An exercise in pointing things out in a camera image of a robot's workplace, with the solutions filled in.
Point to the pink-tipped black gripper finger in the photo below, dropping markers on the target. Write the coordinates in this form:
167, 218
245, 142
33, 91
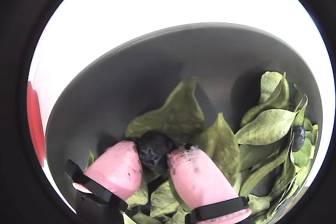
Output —
115, 171
199, 179

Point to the dark blueberry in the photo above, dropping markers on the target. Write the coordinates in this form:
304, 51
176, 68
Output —
298, 138
153, 151

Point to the pile of green leaves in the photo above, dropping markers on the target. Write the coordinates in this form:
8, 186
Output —
265, 127

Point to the red collapsible silicone cup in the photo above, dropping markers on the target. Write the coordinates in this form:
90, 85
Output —
35, 124

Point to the dark grey shallow bowl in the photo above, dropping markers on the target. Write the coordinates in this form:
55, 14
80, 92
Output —
131, 77

